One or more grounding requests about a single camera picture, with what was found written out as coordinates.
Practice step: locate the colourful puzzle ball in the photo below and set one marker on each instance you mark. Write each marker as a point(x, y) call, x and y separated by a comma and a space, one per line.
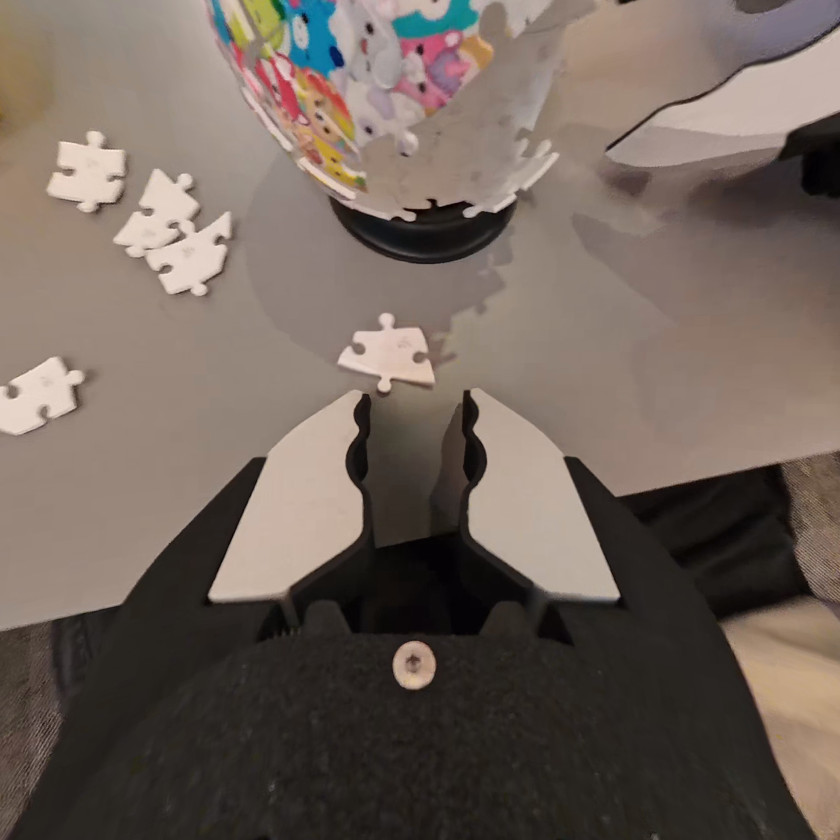
point(328, 79)

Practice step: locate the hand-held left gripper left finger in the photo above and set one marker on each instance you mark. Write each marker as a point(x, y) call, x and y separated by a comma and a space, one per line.
point(289, 525)

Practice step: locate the beige hoodie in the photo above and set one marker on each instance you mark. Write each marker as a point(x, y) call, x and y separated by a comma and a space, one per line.
point(788, 722)

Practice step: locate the black ball stand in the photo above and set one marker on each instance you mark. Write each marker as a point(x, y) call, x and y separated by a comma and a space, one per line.
point(420, 236)

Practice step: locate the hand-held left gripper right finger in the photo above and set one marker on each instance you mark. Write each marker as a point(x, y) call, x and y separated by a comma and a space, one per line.
point(538, 525)

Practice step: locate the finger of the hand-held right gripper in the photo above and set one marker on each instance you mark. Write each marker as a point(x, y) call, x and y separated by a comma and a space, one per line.
point(788, 40)
point(748, 125)

